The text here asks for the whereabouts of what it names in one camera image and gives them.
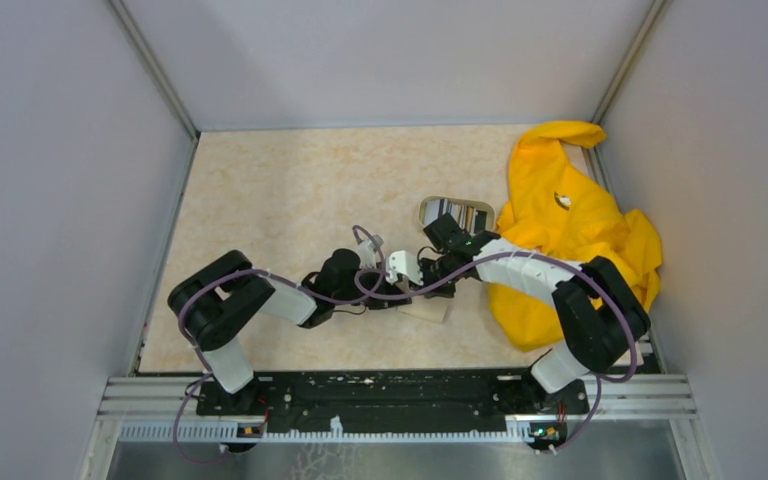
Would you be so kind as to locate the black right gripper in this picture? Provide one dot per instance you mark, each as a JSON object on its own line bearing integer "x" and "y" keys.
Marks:
{"x": 428, "y": 290}

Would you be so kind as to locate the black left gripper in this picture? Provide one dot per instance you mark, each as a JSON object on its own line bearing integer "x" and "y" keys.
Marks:
{"x": 386, "y": 293}

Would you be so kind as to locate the beige card holder wallet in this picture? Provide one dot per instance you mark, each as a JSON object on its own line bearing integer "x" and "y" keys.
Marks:
{"x": 434, "y": 310}

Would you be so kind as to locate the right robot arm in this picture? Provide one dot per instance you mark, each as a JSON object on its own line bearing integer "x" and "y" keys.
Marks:
{"x": 600, "y": 317}

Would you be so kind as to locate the beige oval card tray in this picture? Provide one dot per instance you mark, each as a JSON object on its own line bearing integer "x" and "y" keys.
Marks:
{"x": 473, "y": 202}

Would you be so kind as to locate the yellow cloth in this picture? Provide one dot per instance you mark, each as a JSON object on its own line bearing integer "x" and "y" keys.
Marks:
{"x": 561, "y": 212}

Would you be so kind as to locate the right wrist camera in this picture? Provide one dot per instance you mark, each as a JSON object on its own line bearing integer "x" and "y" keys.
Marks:
{"x": 401, "y": 265}

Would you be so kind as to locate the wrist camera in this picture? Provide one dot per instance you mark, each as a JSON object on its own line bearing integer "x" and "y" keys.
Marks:
{"x": 401, "y": 265}
{"x": 368, "y": 252}

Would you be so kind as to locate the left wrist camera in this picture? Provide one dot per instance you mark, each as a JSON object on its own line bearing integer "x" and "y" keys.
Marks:
{"x": 368, "y": 252}

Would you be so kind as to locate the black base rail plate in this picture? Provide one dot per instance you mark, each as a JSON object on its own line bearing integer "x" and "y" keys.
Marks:
{"x": 439, "y": 401}

